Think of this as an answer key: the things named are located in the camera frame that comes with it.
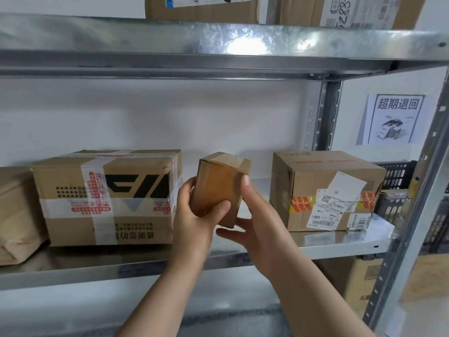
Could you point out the person's left hand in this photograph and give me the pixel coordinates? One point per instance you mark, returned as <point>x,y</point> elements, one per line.
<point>189,238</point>

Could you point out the person's right hand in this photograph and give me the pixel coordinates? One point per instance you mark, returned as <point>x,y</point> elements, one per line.
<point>270,242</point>

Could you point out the small glossy-taped cardboard box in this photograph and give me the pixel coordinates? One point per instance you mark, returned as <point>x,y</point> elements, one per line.
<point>214,186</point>

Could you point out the box with red-yellow tape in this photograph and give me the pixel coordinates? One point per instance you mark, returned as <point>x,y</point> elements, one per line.
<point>301,178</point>

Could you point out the line-drawing printed cardboard box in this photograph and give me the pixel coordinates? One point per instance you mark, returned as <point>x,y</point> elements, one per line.
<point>350,280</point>

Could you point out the black plastic crate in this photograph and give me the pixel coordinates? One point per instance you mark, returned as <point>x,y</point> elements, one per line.
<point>396,175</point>

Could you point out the box with black logo tape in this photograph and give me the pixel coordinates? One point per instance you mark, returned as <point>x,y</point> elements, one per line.
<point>59,175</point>

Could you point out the large cardboard box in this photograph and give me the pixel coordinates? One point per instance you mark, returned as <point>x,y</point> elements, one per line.
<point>17,214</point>

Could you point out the metal shelving rack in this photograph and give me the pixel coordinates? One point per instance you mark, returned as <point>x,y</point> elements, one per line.
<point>140,42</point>

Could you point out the brown parcel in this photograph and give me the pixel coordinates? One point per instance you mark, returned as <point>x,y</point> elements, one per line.
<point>158,12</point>

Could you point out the box 5288 label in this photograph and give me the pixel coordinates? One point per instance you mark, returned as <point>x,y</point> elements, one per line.
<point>298,10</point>

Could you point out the white printed notice sheet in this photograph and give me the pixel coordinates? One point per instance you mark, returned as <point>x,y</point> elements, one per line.
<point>417,129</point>

